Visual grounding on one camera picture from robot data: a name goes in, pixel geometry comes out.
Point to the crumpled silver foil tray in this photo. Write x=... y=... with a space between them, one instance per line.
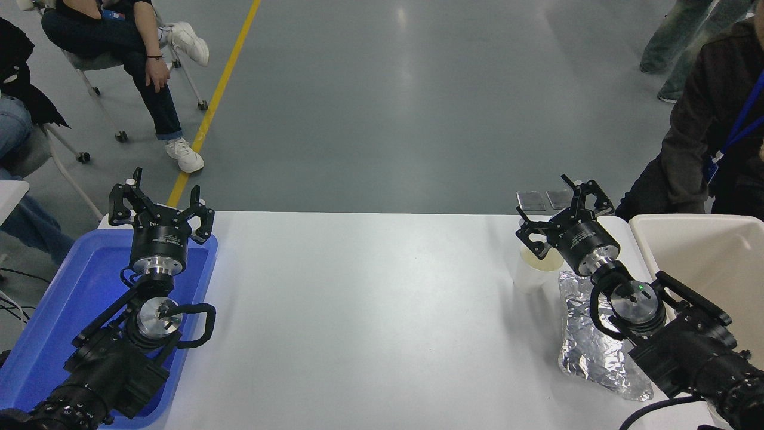
x=582 y=352

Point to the white side table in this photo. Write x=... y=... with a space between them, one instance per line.
x=9 y=197

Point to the metal floor plate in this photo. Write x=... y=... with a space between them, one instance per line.
x=559 y=198
x=530 y=200

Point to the standing person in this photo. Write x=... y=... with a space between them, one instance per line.
x=674 y=36

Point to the grey wheeled chair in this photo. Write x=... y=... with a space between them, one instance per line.
x=57 y=158
x=89 y=61

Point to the person at table edge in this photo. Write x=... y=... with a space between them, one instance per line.
x=15 y=119

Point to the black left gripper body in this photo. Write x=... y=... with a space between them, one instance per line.
x=160 y=240

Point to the person behind bin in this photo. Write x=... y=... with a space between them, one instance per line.
x=692 y=137

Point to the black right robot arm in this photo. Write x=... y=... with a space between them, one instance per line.
x=686 y=352

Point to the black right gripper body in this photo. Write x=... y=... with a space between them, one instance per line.
x=588 y=242

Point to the seated person's hand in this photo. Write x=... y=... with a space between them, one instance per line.
x=157 y=74

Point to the blue plastic tray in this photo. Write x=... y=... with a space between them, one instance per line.
x=65 y=304

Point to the large pale plastic bin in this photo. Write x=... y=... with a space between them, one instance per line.
x=710 y=263

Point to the white paper cup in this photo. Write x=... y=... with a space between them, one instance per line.
x=528 y=278

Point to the seated person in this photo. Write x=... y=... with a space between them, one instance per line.
x=119 y=42

